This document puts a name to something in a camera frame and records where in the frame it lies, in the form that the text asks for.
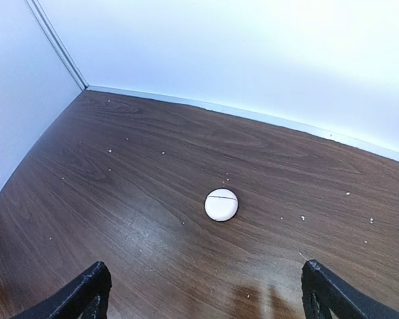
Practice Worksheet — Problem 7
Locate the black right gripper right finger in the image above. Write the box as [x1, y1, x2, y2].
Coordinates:
[301, 259, 399, 318]

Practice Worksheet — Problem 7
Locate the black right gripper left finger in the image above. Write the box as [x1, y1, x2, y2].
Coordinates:
[14, 261, 112, 318]

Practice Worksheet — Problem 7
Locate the aluminium left corner post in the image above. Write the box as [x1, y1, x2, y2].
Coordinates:
[25, 0, 88, 90]

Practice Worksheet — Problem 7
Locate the pink earbud case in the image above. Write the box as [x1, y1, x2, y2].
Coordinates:
[204, 188, 239, 222]

